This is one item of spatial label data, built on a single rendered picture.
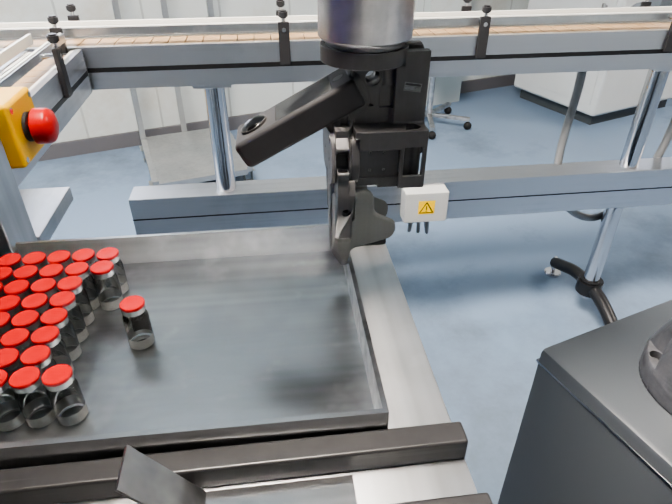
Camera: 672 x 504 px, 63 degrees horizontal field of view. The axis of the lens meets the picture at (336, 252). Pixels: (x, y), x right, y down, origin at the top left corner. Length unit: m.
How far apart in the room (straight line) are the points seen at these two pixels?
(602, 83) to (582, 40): 2.15
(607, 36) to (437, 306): 0.97
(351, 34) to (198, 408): 0.31
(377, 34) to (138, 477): 0.34
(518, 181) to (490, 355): 0.55
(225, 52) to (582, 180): 1.03
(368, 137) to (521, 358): 1.43
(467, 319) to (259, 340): 1.46
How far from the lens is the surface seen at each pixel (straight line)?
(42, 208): 0.79
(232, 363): 0.48
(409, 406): 0.45
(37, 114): 0.70
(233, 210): 1.48
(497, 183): 1.59
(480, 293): 2.04
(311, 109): 0.45
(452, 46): 1.38
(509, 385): 1.73
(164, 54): 1.33
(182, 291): 0.57
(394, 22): 0.43
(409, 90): 0.47
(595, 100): 3.68
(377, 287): 0.56
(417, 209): 1.49
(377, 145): 0.46
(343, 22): 0.43
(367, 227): 0.51
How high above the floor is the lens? 1.22
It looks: 34 degrees down
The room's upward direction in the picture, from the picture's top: straight up
